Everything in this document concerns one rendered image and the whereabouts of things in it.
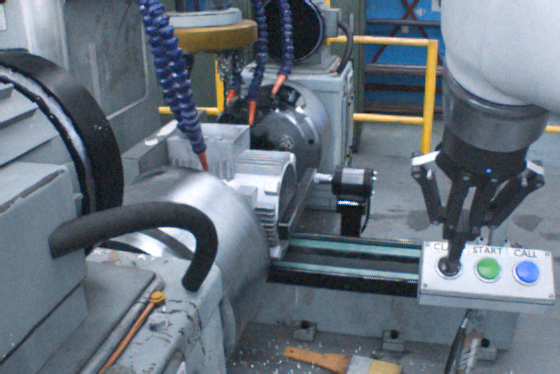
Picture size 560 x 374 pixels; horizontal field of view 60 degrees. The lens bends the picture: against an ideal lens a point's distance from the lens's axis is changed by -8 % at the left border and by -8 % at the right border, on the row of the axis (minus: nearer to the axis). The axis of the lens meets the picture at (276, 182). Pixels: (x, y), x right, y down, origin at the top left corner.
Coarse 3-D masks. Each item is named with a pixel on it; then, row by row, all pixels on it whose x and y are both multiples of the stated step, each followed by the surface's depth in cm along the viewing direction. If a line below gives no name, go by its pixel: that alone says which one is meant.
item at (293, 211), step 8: (312, 168) 105; (304, 176) 102; (312, 176) 102; (304, 184) 98; (312, 184) 102; (296, 192) 95; (304, 192) 95; (296, 200) 91; (304, 200) 94; (288, 208) 88; (296, 208) 88; (288, 216) 86; (296, 216) 88; (280, 224) 83; (288, 224) 83; (296, 224) 88; (280, 232) 84; (288, 232) 83
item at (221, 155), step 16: (208, 128) 96; (224, 128) 95; (240, 128) 93; (176, 144) 88; (208, 144) 86; (224, 144) 86; (240, 144) 90; (176, 160) 89; (192, 160) 88; (208, 160) 87; (224, 160) 87; (224, 176) 88
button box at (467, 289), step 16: (432, 256) 65; (464, 256) 64; (480, 256) 64; (496, 256) 63; (512, 256) 63; (528, 256) 62; (544, 256) 62; (432, 272) 63; (464, 272) 63; (512, 272) 61; (544, 272) 61; (432, 288) 62; (448, 288) 62; (464, 288) 61; (480, 288) 61; (496, 288) 61; (512, 288) 60; (528, 288) 60; (544, 288) 60; (432, 304) 66; (448, 304) 65; (464, 304) 64; (480, 304) 63; (496, 304) 62; (512, 304) 61; (528, 304) 61; (544, 304) 60
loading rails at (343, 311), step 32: (288, 256) 100; (320, 256) 99; (352, 256) 97; (384, 256) 96; (416, 256) 94; (288, 288) 91; (320, 288) 90; (352, 288) 88; (384, 288) 86; (416, 288) 85; (256, 320) 96; (288, 320) 94; (320, 320) 92; (352, 320) 90; (384, 320) 89; (416, 320) 87; (448, 320) 86; (512, 320) 83; (480, 352) 83
